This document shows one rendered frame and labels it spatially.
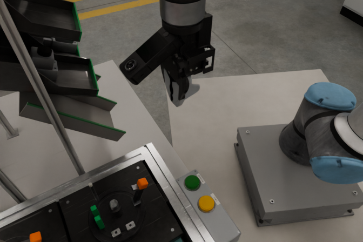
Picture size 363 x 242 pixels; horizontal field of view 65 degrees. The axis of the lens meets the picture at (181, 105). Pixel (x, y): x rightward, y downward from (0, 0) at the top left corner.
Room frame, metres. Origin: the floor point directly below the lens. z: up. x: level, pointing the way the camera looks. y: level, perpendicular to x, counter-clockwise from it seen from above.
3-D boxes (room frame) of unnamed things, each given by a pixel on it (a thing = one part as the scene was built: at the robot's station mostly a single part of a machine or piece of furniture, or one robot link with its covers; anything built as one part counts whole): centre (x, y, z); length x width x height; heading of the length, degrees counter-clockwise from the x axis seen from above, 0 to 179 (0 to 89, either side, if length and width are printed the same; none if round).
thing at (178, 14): (0.45, 0.00, 1.45); 0.08 x 0.08 x 0.05
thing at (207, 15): (0.45, -0.01, 1.37); 0.09 x 0.08 x 0.12; 121
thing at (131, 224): (0.29, 0.16, 1.01); 0.24 x 0.24 x 0.13; 31
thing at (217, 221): (0.32, -0.07, 0.93); 0.21 x 0.07 x 0.06; 31
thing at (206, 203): (0.32, -0.07, 0.96); 0.04 x 0.04 x 0.02
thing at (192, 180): (0.38, -0.03, 0.96); 0.04 x 0.04 x 0.02
